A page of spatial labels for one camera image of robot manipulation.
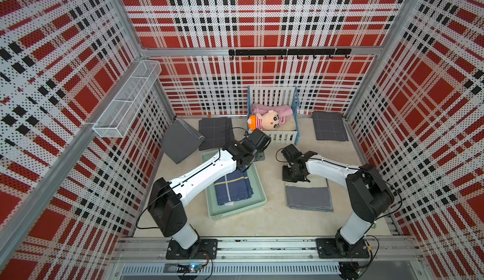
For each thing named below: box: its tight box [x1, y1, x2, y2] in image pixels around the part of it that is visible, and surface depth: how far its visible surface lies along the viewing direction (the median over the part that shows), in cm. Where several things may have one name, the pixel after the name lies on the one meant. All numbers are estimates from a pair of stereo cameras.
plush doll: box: [247, 110, 285, 132], surface depth 102 cm
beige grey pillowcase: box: [285, 175, 335, 213], surface depth 86 cm
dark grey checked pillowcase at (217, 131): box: [198, 116, 235, 151], surface depth 117 cm
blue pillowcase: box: [213, 169, 254, 206], surface depth 91 cm
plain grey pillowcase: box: [161, 119, 206, 165], surface depth 112 cm
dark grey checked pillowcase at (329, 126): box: [311, 110, 350, 142], surface depth 117 cm
